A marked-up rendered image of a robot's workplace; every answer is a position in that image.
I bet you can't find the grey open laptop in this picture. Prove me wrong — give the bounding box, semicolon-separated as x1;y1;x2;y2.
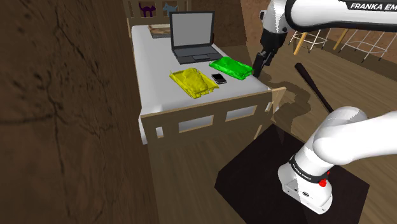
169;11;225;66

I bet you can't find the white wire rack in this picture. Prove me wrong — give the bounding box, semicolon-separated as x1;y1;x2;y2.
333;28;397;63

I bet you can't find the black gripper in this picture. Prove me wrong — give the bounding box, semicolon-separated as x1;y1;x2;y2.
253;30;288;78

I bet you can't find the black smartphone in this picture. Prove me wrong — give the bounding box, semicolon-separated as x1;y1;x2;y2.
211;73;228;85

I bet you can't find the wooden bed with white mattress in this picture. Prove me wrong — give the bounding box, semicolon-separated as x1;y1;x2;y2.
123;0;287;146

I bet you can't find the black baseball bat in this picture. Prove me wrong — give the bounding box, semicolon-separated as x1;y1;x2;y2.
295;62;335;114

